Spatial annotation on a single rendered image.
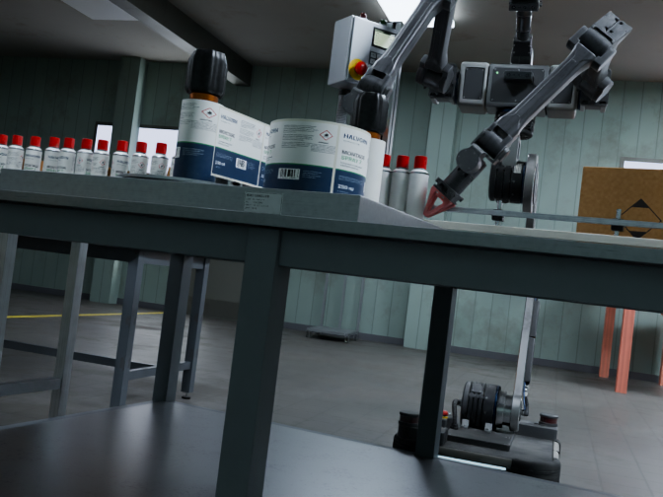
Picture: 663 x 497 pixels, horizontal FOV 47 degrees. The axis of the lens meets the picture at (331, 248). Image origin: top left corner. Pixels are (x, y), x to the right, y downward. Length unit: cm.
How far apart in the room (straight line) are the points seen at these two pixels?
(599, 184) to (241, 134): 100
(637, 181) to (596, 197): 11
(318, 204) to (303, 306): 842
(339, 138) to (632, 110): 815
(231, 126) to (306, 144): 28
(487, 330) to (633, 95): 316
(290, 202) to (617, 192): 111
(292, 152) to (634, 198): 105
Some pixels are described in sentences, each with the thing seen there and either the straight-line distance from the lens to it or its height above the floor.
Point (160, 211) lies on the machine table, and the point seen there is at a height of 82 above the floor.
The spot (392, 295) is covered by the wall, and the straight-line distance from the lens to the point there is 940.
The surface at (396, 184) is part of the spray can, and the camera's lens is 206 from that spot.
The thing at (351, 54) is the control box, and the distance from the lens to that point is 221.
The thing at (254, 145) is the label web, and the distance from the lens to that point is 173.
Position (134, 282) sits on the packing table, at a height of 60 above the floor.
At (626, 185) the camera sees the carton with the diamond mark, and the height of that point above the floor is 107.
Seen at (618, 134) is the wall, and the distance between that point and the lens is 941.
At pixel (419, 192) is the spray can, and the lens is 203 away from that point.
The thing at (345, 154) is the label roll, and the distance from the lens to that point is 144.
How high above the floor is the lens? 74
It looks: 2 degrees up
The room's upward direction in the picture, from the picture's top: 7 degrees clockwise
